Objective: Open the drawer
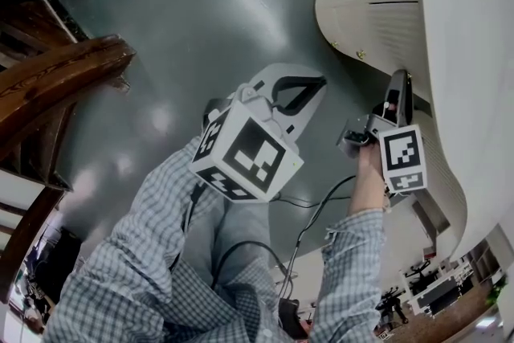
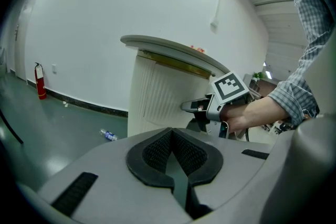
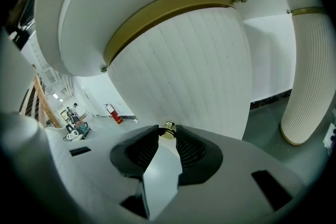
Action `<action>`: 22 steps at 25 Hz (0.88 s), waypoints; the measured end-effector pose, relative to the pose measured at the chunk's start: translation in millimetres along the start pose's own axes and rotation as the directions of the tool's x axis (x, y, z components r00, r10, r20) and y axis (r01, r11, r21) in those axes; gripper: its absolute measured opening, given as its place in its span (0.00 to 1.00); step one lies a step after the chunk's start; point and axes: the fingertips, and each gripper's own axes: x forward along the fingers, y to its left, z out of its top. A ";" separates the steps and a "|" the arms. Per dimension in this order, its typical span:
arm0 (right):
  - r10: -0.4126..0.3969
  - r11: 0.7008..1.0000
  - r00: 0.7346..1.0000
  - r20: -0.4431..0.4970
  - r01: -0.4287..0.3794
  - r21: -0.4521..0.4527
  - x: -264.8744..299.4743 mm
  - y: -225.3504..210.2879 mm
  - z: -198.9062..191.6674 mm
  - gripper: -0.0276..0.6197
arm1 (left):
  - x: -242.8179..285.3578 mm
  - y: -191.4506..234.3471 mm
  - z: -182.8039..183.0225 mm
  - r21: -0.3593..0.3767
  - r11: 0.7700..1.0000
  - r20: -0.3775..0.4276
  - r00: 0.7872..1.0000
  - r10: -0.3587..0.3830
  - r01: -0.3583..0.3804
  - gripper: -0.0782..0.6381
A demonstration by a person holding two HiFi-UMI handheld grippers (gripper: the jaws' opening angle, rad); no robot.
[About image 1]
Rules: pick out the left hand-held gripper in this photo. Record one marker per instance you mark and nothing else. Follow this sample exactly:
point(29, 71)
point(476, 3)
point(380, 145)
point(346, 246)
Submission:
point(249, 152)

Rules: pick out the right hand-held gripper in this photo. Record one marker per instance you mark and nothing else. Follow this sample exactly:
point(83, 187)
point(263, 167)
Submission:
point(401, 152)

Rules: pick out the large white fluted drawer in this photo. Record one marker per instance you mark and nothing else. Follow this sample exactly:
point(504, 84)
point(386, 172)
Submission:
point(381, 36)

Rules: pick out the white curved desk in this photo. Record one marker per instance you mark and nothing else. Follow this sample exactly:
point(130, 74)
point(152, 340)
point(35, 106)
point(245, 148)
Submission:
point(462, 32)

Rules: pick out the person's right forearm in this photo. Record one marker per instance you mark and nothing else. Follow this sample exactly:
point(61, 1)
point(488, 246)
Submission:
point(361, 221)

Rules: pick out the person's left forearm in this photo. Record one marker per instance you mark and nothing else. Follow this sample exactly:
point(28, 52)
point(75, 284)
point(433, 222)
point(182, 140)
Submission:
point(160, 205)

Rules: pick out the small gold knob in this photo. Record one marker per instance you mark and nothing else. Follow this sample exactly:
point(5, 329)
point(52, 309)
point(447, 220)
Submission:
point(360, 54)
point(333, 44)

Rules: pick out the person's grey trousers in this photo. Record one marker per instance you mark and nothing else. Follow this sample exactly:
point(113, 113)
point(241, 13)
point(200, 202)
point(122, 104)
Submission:
point(237, 229)

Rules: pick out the grey shelf unit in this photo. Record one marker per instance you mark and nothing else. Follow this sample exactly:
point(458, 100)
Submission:
point(484, 259)

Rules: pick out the green potted plant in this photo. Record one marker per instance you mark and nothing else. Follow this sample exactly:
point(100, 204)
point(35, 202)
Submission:
point(497, 291)

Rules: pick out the black battery box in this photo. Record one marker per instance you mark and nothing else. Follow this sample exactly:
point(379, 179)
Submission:
point(292, 317)

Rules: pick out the dark wooden armchair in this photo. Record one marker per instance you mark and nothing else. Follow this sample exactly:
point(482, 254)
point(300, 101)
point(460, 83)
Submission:
point(52, 84)

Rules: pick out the person's checked shirt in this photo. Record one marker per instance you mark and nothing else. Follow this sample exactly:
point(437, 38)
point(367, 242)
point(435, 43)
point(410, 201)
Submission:
point(132, 285)

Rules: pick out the white seat cushion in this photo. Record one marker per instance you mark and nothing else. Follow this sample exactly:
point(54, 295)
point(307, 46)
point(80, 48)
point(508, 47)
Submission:
point(20, 193)

